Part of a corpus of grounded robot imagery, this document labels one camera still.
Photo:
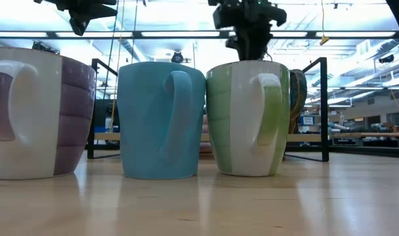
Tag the speckled teal brown mug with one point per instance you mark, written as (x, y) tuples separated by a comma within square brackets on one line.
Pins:
[(298, 98)]

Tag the black ceiling-mounted camera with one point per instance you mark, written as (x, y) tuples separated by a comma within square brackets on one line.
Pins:
[(42, 45), (177, 57)]

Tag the green and white mug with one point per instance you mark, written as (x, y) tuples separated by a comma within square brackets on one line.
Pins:
[(232, 131)]

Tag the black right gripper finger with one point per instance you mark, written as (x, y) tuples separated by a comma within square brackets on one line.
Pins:
[(259, 46), (245, 46)]

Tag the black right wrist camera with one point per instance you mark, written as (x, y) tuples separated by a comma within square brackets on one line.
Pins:
[(225, 18)]

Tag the black ceiling-hung device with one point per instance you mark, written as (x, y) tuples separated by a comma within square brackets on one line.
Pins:
[(386, 59)]

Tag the wooden background workbench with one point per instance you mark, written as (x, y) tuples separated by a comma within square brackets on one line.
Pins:
[(367, 134)]

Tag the purple and white mug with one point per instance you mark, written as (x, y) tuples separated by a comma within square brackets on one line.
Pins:
[(38, 157)]

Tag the black frame wooden shelf rack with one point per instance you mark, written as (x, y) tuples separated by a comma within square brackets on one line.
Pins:
[(323, 114)]

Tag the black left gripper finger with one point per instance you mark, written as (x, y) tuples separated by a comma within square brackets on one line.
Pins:
[(81, 24)]

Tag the light blue mug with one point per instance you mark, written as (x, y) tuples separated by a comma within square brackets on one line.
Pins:
[(143, 124)]

